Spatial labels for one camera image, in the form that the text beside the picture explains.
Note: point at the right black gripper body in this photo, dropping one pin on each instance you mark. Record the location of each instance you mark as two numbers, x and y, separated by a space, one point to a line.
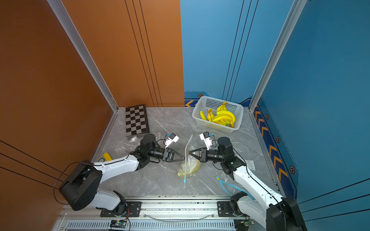
205 155

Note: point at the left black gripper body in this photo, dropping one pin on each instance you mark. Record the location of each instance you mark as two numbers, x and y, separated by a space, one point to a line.
166 155

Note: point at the bagged banana bunch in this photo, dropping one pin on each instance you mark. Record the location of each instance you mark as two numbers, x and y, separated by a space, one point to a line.
190 164
224 118
210 115

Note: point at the clear zip-top bag blue seal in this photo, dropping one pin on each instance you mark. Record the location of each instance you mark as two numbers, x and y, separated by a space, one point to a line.
225 184

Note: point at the yellow banana bunch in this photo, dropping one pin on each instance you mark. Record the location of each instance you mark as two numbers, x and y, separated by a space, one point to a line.
222 107

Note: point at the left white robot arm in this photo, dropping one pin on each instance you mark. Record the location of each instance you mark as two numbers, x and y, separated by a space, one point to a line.
81 188

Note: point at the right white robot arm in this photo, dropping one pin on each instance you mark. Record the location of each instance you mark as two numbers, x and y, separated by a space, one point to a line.
266 206

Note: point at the white plastic basket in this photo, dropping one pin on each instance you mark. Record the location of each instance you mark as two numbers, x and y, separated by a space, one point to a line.
206 102

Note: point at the brown checkered chessboard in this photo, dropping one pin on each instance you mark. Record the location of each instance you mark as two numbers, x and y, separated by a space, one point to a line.
136 120

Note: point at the small yellow block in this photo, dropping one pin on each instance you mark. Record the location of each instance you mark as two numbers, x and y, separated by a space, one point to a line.
107 157

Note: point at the right green circuit board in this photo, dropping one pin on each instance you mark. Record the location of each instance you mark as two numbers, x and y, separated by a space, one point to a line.
243 225

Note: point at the green circuit board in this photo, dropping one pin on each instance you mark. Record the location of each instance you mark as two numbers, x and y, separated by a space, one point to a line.
243 225
118 224

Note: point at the left green circuit board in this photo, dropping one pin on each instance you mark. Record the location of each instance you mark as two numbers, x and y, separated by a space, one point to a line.
118 224

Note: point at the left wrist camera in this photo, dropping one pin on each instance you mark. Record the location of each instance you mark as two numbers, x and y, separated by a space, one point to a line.
171 138

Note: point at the aluminium front rail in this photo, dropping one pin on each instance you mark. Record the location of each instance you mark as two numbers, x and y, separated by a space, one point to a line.
173 208

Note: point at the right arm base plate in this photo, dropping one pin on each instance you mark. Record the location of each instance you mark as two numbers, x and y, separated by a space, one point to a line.
227 209

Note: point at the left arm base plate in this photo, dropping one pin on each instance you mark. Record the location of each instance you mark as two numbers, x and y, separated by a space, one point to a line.
132 210

